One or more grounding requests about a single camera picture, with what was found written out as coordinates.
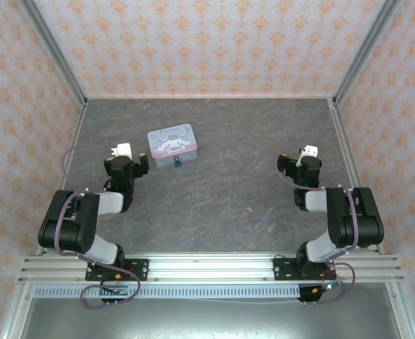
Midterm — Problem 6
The pastel cartoon tin box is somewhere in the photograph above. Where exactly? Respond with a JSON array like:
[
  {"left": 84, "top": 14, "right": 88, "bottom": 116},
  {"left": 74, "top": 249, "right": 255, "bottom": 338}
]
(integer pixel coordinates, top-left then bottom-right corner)
[{"left": 147, "top": 122, "right": 199, "bottom": 169}]

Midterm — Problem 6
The grey metal lower panel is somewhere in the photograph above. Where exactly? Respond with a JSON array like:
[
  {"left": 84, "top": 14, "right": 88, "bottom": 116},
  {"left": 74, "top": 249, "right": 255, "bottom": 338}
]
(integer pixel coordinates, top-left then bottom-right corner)
[{"left": 0, "top": 295, "right": 415, "bottom": 339}]

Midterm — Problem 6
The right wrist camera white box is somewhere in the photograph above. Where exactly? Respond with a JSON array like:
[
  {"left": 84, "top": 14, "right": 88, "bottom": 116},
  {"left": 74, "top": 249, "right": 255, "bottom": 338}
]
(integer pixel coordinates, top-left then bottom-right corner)
[{"left": 300, "top": 143, "right": 320, "bottom": 159}]

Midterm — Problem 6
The aluminium table side rail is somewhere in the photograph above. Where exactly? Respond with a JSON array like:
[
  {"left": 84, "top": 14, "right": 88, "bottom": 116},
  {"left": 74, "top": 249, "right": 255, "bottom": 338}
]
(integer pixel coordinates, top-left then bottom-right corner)
[
  {"left": 36, "top": 102, "right": 88, "bottom": 256},
  {"left": 328, "top": 98, "right": 385, "bottom": 256}
]

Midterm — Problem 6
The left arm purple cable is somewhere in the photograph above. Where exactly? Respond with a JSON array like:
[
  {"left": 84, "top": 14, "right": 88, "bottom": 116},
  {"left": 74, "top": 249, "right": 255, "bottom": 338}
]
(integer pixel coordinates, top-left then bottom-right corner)
[{"left": 53, "top": 144, "right": 141, "bottom": 309}]

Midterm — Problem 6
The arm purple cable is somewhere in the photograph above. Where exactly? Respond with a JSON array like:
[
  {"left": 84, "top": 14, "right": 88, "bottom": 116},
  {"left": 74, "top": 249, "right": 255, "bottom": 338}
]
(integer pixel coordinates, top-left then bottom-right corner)
[
  {"left": 276, "top": 152, "right": 362, "bottom": 306},
  {"left": 53, "top": 144, "right": 141, "bottom": 309}
]

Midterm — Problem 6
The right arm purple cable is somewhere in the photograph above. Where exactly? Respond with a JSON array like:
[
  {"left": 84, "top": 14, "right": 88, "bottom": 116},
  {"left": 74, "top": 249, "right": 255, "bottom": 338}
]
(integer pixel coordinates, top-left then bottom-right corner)
[{"left": 276, "top": 152, "right": 362, "bottom": 306}]

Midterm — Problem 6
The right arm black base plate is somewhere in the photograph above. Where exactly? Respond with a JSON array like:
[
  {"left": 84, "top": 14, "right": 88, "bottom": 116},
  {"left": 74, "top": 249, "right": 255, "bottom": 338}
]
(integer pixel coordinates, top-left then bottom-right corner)
[{"left": 273, "top": 256, "right": 337, "bottom": 283}]

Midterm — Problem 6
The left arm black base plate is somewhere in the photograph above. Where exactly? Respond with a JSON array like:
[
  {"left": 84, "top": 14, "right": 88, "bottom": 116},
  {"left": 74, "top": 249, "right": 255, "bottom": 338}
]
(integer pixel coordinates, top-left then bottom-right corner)
[{"left": 84, "top": 258, "right": 150, "bottom": 283}]

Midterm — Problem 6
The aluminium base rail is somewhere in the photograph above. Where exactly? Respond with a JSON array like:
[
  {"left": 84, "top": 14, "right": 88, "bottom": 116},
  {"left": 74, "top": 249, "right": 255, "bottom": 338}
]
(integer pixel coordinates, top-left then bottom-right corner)
[{"left": 18, "top": 251, "right": 404, "bottom": 284}]

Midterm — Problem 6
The aluminium frame post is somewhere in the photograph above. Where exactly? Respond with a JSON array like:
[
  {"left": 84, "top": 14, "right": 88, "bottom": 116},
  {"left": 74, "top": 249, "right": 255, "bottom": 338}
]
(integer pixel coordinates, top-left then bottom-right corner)
[
  {"left": 332, "top": 0, "right": 403, "bottom": 107},
  {"left": 18, "top": 0, "right": 89, "bottom": 107}
]

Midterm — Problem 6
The slotted grey cable duct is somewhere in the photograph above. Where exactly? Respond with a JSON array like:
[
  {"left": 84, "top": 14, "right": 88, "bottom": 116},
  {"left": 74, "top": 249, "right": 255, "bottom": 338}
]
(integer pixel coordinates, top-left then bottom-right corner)
[{"left": 33, "top": 285, "right": 302, "bottom": 299}]

